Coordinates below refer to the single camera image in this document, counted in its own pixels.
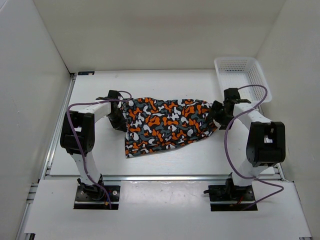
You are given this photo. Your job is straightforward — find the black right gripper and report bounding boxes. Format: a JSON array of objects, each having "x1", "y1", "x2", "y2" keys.
[{"x1": 206, "y1": 100, "x2": 235, "y2": 131}]

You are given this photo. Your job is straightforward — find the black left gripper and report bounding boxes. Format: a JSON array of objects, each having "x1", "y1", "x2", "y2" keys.
[{"x1": 106, "y1": 108, "x2": 127, "y2": 132}]

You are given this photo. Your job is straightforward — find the orange camouflage shorts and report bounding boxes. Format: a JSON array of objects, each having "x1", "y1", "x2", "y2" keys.
[{"x1": 122, "y1": 97, "x2": 217, "y2": 158}]

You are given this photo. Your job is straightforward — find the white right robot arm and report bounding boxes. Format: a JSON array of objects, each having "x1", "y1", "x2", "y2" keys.
[{"x1": 208, "y1": 84, "x2": 286, "y2": 200}]

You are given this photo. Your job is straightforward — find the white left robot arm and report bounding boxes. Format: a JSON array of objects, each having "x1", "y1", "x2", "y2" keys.
[{"x1": 59, "y1": 90, "x2": 132, "y2": 200}]

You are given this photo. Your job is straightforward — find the white perforated plastic basket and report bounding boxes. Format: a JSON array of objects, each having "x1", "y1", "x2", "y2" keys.
[{"x1": 214, "y1": 56, "x2": 272, "y2": 104}]

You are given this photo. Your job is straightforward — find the small blue label sticker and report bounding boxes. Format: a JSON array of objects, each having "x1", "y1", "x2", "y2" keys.
[{"x1": 77, "y1": 71, "x2": 95, "y2": 76}]

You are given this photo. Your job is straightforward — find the front aluminium rail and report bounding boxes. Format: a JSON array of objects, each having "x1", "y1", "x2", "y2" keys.
[{"x1": 103, "y1": 174, "x2": 229, "y2": 181}]

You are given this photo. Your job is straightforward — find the left aluminium frame rail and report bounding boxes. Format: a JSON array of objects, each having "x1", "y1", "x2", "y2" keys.
[{"x1": 37, "y1": 73, "x2": 78, "y2": 183}]

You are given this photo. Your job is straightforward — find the aluminium frame rail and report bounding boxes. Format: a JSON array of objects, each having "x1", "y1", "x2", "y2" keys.
[
  {"x1": 37, "y1": 73, "x2": 78, "y2": 183},
  {"x1": 258, "y1": 106, "x2": 287, "y2": 181}
]

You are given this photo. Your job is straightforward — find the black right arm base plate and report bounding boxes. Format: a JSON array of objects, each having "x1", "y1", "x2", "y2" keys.
[{"x1": 203, "y1": 184, "x2": 258, "y2": 212}]

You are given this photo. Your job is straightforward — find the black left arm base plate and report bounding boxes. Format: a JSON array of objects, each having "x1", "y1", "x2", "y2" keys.
[{"x1": 73, "y1": 183, "x2": 121, "y2": 210}]

